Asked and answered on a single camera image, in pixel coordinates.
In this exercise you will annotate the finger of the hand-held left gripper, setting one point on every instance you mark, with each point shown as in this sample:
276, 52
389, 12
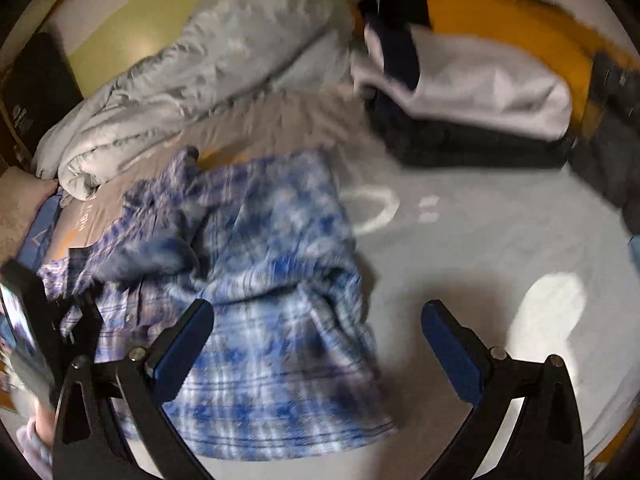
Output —
17, 310

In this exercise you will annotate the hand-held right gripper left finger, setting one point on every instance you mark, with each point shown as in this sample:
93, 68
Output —
182, 350

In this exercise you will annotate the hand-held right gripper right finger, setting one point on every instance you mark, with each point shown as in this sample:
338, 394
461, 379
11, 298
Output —
450, 355

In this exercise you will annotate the blue plaid shirt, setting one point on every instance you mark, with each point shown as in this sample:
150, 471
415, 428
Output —
270, 270

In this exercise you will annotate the person's left forearm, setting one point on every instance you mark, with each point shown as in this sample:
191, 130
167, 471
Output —
37, 435

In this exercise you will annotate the dark grey crumpled clothes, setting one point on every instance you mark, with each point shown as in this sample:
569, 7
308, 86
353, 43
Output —
607, 140

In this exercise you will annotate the blue pillow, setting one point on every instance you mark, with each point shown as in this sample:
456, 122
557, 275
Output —
45, 230

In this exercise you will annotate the beige pillow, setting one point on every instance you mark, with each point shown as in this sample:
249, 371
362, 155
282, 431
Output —
20, 210

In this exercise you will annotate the white tissue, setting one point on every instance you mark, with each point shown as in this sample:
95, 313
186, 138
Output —
550, 307

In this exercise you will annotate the light blue cloth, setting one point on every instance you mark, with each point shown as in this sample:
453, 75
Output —
635, 252

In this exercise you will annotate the white folded garment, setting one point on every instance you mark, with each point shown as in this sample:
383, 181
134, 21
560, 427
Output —
490, 90

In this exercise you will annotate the grey duvet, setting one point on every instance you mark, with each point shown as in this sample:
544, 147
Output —
200, 75

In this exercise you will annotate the black clothing heap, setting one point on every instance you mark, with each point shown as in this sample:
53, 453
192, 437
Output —
395, 7

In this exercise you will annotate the orange wooden bed rail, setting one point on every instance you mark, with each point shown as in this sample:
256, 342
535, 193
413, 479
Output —
525, 25

